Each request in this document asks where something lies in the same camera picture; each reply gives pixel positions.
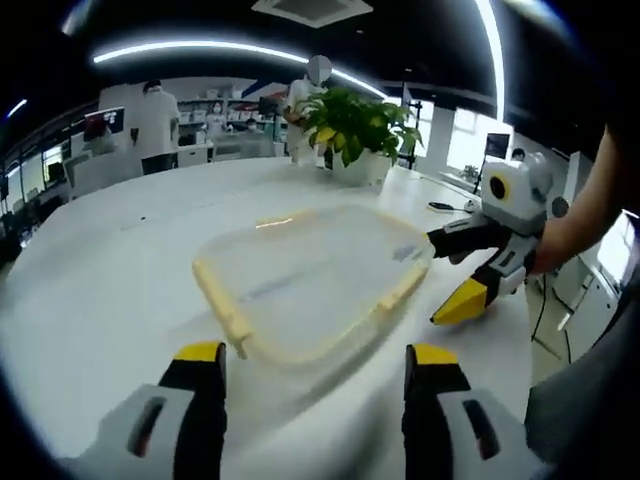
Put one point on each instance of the monitor with red screen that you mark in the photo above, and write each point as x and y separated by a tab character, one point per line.
102	124

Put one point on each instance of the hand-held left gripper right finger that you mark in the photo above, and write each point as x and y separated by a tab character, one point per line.
425	415

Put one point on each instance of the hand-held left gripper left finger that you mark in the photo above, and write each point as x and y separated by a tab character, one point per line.
200	400

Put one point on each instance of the green potted plant white pot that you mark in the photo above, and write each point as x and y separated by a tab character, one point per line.
360	125

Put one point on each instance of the black tripod stand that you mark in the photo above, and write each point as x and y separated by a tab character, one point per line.
415	135

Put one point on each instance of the white ceiling light strip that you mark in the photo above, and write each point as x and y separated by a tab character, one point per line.
225	49
17	107
492	55

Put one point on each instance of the white storage shelves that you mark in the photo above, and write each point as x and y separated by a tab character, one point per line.
235	107

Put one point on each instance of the ceiling air conditioner vent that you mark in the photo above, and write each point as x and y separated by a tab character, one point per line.
310	11

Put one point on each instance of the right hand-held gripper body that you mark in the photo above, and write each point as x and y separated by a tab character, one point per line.
525	200

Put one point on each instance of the clear container lid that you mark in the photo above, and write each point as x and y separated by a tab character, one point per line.
310	280

